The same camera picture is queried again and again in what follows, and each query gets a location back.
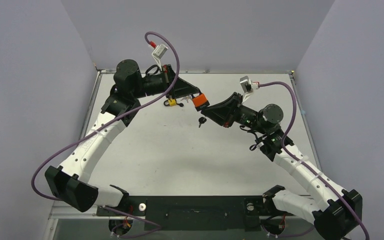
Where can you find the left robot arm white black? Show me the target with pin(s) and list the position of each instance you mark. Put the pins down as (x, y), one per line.
(69, 181)

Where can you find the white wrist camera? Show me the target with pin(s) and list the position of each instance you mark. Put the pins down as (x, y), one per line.
(158, 52)
(248, 87)

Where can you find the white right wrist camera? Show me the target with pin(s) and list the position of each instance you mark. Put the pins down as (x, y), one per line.
(248, 87)

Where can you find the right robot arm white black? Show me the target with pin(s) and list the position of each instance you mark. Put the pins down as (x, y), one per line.
(331, 209)

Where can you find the yellow Opel padlock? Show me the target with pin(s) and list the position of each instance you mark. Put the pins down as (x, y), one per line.
(170, 102)

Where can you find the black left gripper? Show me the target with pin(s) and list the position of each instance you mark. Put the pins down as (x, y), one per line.
(181, 87)

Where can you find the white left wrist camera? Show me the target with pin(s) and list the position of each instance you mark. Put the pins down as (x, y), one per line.
(158, 52)

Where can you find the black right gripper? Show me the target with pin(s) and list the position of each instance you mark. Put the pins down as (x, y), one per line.
(240, 108)

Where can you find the black-headed key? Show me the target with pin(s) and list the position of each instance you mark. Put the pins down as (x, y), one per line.
(202, 120)

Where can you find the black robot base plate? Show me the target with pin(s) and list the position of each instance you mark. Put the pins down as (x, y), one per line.
(197, 213)

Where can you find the orange Opel padlock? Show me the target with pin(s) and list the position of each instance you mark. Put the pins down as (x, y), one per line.
(200, 102)

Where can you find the silver key bunch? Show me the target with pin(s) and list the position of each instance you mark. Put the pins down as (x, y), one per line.
(187, 98)

